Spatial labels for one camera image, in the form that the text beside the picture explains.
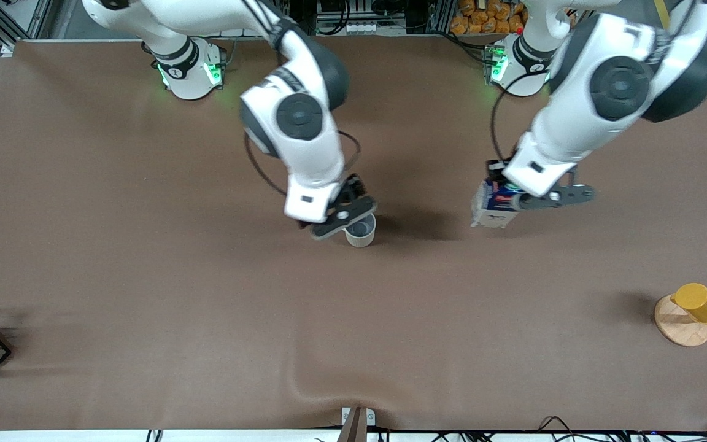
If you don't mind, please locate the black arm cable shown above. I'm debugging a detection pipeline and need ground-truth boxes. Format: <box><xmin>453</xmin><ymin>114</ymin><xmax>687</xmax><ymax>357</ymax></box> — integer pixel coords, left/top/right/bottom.
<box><xmin>491</xmin><ymin>71</ymin><xmax>554</xmax><ymax>163</ymax></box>
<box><xmin>244</xmin><ymin>130</ymin><xmax>361</xmax><ymax>198</ymax></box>

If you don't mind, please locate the wooden mug stand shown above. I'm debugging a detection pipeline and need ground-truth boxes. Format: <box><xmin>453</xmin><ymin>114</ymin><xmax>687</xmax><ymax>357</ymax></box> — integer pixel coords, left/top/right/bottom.
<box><xmin>654</xmin><ymin>295</ymin><xmax>707</xmax><ymax>347</ymax></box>

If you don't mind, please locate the yellow cup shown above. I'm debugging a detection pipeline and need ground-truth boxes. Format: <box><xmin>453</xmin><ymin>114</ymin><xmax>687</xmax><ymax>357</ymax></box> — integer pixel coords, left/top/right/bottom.
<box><xmin>671</xmin><ymin>283</ymin><xmax>707</xmax><ymax>324</ymax></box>

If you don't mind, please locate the small metal bracket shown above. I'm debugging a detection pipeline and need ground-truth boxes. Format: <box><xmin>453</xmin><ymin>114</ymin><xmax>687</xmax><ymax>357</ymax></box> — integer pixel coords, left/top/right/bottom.
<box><xmin>341</xmin><ymin>407</ymin><xmax>376</xmax><ymax>427</ymax></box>

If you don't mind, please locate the brown post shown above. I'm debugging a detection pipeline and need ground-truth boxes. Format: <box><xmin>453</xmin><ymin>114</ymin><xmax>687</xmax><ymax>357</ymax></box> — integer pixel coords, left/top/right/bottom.
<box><xmin>336</xmin><ymin>407</ymin><xmax>368</xmax><ymax>442</ymax></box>

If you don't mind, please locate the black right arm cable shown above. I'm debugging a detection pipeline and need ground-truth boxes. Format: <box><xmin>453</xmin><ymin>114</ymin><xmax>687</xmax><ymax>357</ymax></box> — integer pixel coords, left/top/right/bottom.
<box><xmin>244</xmin><ymin>130</ymin><xmax>361</xmax><ymax>198</ymax></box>

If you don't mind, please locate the brown table cover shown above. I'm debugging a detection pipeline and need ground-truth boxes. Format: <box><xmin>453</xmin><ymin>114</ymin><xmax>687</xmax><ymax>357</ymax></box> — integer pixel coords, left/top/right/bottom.
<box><xmin>0</xmin><ymin>34</ymin><xmax>707</xmax><ymax>432</ymax></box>

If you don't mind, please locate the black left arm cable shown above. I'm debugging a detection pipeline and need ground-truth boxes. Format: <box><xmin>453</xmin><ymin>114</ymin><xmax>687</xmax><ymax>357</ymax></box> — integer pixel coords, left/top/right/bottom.
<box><xmin>491</xmin><ymin>71</ymin><xmax>554</xmax><ymax>163</ymax></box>

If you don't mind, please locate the long white power strip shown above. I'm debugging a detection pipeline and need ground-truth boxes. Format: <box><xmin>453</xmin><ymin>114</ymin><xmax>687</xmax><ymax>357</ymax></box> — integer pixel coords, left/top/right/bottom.
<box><xmin>317</xmin><ymin>21</ymin><xmax>407</xmax><ymax>36</ymax></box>

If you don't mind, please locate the aluminium frame profile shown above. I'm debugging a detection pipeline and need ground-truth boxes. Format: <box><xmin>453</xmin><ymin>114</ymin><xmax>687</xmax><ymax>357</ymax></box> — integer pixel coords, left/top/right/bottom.
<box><xmin>0</xmin><ymin>0</ymin><xmax>53</xmax><ymax>57</ymax></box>

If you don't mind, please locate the grey cup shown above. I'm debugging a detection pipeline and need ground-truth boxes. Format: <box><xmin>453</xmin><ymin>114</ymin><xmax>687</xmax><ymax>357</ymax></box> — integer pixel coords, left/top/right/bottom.
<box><xmin>344</xmin><ymin>213</ymin><xmax>377</xmax><ymax>248</ymax></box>

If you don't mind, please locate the black cable loop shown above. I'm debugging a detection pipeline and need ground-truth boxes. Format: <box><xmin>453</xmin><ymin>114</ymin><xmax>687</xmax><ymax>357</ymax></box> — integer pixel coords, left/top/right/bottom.
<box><xmin>538</xmin><ymin>416</ymin><xmax>582</xmax><ymax>442</ymax></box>

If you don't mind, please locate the blue white milk carton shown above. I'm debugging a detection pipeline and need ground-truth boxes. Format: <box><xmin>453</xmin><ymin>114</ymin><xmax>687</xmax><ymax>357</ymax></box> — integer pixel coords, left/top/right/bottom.
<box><xmin>470</xmin><ymin>178</ymin><xmax>523</xmax><ymax>230</ymax></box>

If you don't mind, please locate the pile of orange buns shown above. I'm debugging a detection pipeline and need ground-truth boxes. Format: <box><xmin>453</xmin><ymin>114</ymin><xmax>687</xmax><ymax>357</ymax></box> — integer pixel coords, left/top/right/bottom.
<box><xmin>450</xmin><ymin>0</ymin><xmax>527</xmax><ymax>35</ymax></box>

